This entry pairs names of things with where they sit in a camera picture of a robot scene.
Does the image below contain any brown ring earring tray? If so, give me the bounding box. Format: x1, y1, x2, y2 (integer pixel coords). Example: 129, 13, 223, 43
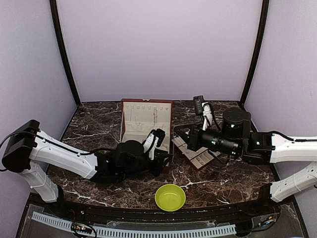
171, 132, 220, 171

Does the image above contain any brown wooden jewelry box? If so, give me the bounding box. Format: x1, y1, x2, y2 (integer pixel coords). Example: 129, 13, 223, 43
120, 99, 172, 170

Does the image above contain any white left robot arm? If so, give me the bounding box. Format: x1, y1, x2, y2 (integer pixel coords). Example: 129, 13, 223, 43
1, 119, 173, 216

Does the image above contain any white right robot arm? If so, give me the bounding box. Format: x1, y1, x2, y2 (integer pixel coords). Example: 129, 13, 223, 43
176, 108, 317, 215

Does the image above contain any green bowl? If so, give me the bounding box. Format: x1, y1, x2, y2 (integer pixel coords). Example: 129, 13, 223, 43
155, 184, 186, 212

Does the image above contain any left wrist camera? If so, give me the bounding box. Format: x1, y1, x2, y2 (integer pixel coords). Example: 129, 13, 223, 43
142, 128, 165, 160

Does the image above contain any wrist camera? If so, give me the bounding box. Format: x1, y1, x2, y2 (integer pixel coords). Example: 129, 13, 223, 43
193, 95, 214, 130
142, 128, 165, 160

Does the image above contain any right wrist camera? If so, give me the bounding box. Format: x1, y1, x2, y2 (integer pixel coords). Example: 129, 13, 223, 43
193, 95, 214, 130

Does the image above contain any white slotted cable duct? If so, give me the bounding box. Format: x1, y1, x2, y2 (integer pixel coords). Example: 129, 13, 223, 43
31, 212, 237, 238

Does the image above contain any black right frame post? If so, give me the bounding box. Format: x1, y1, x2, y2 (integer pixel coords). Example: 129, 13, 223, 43
239, 0, 269, 108

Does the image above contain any black frame post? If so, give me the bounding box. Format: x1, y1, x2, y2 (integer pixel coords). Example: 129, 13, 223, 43
239, 0, 269, 108
49, 0, 81, 107

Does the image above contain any black left frame post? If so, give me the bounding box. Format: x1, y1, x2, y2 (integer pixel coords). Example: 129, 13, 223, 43
49, 0, 81, 107

